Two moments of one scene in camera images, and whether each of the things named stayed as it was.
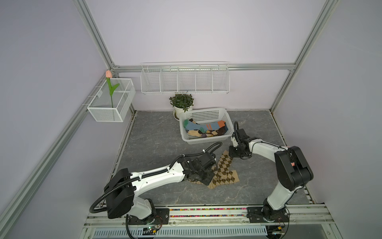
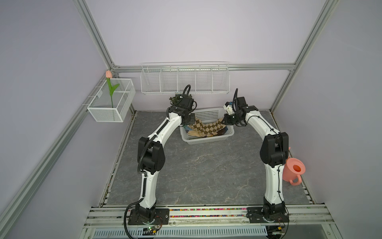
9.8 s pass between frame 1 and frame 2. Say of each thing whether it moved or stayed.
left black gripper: moved
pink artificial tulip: stayed
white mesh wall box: stayed
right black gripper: moved
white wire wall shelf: stayed
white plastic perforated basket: stayed
